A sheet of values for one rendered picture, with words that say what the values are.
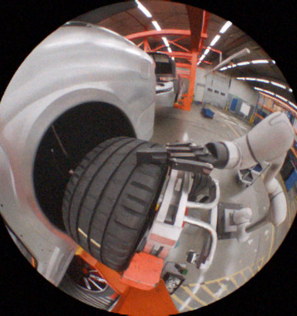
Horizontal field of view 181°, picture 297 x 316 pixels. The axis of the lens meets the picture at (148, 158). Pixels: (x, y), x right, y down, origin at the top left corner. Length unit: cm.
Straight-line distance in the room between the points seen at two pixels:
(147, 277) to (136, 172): 24
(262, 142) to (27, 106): 59
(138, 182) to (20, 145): 33
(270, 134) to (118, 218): 38
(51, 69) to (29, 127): 17
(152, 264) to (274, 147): 39
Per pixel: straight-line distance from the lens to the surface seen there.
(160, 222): 22
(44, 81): 35
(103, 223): 21
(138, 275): 25
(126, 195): 19
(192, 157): 23
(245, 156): 33
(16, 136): 33
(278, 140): 30
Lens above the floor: 134
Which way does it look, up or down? 44 degrees down
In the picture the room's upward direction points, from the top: straight up
